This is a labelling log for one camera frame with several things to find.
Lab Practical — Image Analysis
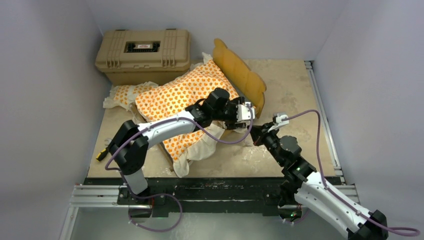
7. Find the orange patterned white blanket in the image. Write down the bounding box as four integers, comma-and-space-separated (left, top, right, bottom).
132, 52, 256, 179

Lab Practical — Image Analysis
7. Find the small orange patterned pillow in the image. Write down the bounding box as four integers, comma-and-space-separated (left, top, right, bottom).
102, 81, 159, 111

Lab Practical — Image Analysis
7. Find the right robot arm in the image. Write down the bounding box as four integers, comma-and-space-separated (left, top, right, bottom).
250, 123, 389, 240

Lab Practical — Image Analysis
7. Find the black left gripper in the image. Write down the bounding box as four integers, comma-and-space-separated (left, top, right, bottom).
212, 98, 246, 130

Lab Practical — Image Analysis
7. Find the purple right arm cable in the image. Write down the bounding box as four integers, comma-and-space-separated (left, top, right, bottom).
283, 109, 421, 238

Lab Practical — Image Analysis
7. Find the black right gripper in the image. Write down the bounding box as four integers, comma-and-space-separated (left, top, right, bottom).
247, 121, 285, 166

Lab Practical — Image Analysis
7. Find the tan plastic tool case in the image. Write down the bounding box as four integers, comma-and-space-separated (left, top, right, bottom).
95, 28, 191, 86

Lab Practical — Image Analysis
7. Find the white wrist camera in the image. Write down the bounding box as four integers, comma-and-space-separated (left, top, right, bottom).
267, 112, 290, 132
237, 101, 256, 123

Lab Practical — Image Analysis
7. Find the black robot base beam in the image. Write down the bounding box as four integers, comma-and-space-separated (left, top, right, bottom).
83, 176, 299, 217

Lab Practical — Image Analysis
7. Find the wooden pet bed frame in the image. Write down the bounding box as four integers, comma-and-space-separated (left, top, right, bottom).
130, 38, 268, 173

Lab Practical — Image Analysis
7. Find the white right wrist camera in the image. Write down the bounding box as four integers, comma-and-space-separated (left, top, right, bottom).
267, 112, 290, 132

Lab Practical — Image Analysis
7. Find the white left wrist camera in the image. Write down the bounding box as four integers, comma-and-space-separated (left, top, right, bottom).
237, 101, 256, 123

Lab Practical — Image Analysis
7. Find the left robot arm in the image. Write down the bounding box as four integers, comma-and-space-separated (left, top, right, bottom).
106, 87, 255, 205

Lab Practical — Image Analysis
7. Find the yellow black screwdriver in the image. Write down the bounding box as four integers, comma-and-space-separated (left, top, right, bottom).
95, 148, 109, 162

